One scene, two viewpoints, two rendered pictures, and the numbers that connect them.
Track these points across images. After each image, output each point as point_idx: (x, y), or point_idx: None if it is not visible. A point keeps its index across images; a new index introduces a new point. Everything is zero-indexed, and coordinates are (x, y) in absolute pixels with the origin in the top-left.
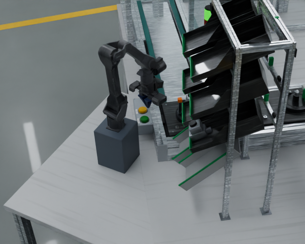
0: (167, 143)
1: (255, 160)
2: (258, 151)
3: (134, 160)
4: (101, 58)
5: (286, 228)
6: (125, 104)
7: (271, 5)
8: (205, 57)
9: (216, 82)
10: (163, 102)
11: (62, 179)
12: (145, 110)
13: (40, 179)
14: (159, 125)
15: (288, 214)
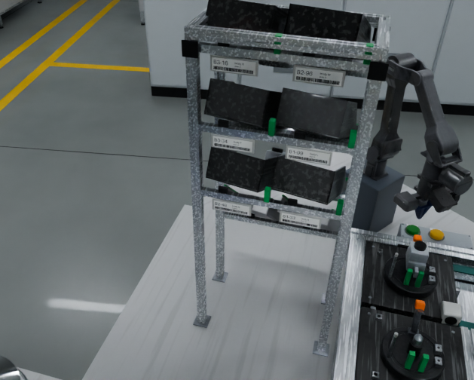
0: (353, 237)
1: (306, 359)
2: (325, 374)
3: (354, 228)
4: None
5: (160, 329)
6: (380, 151)
7: (328, 42)
8: None
9: None
10: (399, 205)
11: None
12: (432, 234)
13: (350, 163)
14: (395, 241)
15: (179, 343)
